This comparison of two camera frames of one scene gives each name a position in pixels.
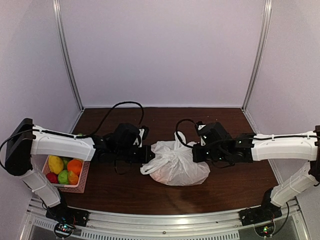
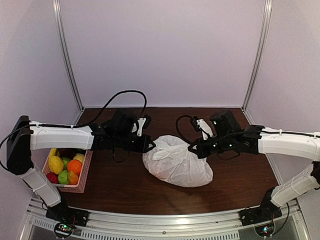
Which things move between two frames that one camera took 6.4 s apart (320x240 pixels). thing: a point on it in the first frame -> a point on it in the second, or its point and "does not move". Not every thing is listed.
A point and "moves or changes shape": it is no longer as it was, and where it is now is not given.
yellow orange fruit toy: (73, 179) does not move
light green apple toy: (63, 177) does not move
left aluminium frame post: (56, 6) does not move
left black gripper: (144, 159) -> (142, 147)
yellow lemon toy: (56, 164) does not move
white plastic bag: (173, 163) moves or changes shape
